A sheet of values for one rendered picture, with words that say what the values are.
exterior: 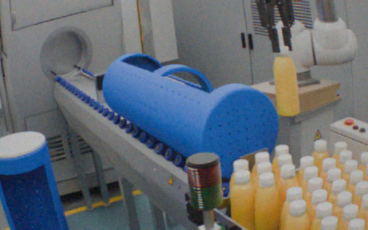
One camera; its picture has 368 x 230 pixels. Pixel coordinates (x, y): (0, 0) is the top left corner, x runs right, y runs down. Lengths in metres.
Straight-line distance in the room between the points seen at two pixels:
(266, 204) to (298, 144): 0.84
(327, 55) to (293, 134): 0.36
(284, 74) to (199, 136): 0.31
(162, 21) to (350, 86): 4.51
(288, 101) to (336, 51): 0.70
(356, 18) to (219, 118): 1.81
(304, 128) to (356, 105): 1.18
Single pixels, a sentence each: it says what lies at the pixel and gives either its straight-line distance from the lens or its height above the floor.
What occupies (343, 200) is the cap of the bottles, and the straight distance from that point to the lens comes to 1.17.
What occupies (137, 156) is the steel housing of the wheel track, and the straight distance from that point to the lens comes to 2.12.
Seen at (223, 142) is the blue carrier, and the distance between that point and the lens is 1.56.
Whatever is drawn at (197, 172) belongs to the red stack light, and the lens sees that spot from 1.00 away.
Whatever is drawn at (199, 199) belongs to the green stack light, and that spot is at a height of 1.18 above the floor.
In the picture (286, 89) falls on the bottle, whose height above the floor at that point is 1.25.
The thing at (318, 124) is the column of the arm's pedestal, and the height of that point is 0.91.
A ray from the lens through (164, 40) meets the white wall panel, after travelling 7.32.
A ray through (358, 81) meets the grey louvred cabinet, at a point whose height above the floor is 0.81.
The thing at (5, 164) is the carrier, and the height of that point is 1.00.
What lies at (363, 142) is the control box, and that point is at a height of 1.08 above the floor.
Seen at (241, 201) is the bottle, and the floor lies 1.03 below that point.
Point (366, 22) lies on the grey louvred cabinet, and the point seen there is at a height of 1.18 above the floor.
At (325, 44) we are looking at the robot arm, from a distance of 2.10.
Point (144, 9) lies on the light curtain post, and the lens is 2.92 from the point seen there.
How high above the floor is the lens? 1.65
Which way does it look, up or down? 18 degrees down
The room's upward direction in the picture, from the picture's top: 7 degrees counter-clockwise
